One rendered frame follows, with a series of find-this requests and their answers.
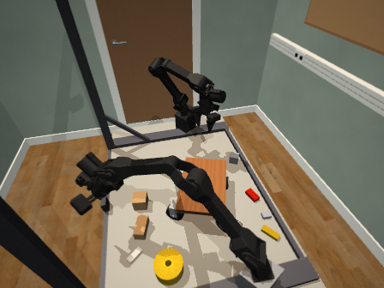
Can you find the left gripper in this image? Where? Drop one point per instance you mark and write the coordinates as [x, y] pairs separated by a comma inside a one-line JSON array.
[[204, 106]]

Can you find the red toy building brick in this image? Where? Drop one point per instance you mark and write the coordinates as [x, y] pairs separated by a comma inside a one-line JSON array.
[[252, 195]]

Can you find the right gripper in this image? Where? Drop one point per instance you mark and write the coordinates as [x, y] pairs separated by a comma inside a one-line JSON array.
[[82, 205]]

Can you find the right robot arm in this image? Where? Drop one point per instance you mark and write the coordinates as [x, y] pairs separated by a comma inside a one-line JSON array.
[[198, 186]]

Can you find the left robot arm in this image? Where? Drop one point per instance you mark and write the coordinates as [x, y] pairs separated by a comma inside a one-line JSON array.
[[160, 67]]

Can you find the orange wooden dolly on black caster wheels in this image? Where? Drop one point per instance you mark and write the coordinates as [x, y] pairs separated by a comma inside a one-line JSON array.
[[216, 170]]

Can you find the yellow rectangular block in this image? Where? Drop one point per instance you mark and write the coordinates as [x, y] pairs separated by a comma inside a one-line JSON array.
[[271, 233]]

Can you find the tan rectangular block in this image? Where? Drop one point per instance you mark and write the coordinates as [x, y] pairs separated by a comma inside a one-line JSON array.
[[141, 225]]

